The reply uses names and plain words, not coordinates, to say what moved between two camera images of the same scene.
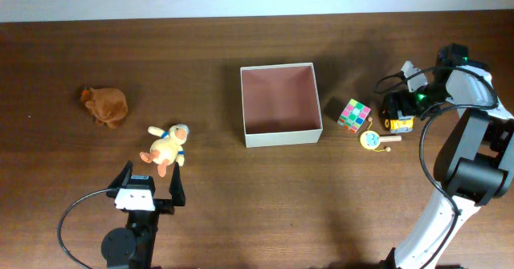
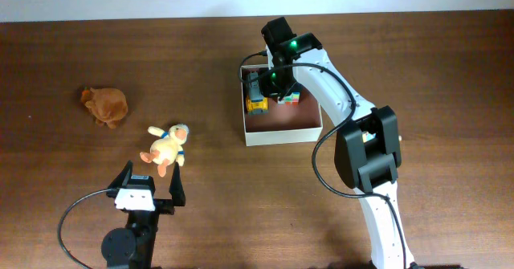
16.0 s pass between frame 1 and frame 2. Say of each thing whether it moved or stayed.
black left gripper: stayed
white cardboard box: stayed
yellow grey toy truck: moved
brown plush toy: stayed
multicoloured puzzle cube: moved
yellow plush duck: stayed
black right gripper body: moved
